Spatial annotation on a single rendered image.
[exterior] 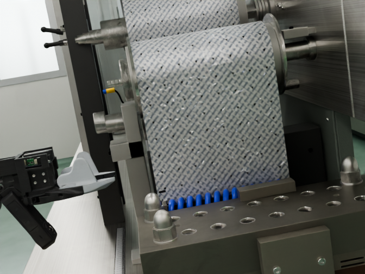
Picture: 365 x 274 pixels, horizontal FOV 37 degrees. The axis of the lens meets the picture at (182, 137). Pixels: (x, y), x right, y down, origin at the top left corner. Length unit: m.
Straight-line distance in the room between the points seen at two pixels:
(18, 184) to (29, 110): 5.69
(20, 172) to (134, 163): 0.22
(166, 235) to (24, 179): 0.27
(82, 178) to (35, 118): 5.73
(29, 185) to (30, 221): 0.06
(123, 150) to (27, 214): 0.21
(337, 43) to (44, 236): 0.57
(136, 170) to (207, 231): 0.26
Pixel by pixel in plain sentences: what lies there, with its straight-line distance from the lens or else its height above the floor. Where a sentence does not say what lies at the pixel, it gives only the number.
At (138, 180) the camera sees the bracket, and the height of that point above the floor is 1.06.
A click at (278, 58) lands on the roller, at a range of 0.96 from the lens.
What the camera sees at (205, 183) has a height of 1.05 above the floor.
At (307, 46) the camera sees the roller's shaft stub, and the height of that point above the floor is 1.26.
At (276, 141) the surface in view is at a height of 1.11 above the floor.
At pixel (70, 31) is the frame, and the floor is 1.36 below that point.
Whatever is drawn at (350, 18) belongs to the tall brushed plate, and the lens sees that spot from 0.86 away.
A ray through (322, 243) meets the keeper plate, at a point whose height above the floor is 1.00.
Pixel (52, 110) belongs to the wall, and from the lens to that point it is 6.59.
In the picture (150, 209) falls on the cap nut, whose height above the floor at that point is 1.05.
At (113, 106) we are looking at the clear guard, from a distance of 1.96.
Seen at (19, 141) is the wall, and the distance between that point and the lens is 6.71.
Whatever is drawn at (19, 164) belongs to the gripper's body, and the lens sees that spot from 0.92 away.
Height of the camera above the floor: 1.32
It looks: 11 degrees down
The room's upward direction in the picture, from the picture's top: 9 degrees counter-clockwise
